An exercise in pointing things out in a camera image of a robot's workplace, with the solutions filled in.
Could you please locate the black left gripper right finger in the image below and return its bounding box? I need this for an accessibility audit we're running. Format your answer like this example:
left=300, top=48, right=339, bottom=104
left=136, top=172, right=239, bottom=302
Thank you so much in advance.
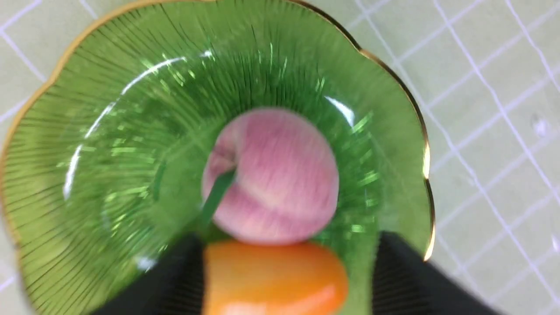
left=372, top=232, right=498, bottom=315

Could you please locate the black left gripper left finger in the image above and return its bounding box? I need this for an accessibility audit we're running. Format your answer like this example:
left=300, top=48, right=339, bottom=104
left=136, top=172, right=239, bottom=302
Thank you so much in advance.
left=92, top=234, right=205, bottom=315

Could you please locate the pink peach fruit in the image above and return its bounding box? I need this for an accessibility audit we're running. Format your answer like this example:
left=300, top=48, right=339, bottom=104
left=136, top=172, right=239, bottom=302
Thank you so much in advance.
left=202, top=108, right=340, bottom=245

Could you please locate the orange yellow mango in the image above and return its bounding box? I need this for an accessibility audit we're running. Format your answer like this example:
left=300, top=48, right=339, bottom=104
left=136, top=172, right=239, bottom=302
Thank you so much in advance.
left=202, top=241, right=349, bottom=315

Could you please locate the green glass scalloped bowl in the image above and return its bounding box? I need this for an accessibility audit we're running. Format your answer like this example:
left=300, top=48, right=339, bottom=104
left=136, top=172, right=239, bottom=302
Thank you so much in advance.
left=1, top=0, right=435, bottom=315

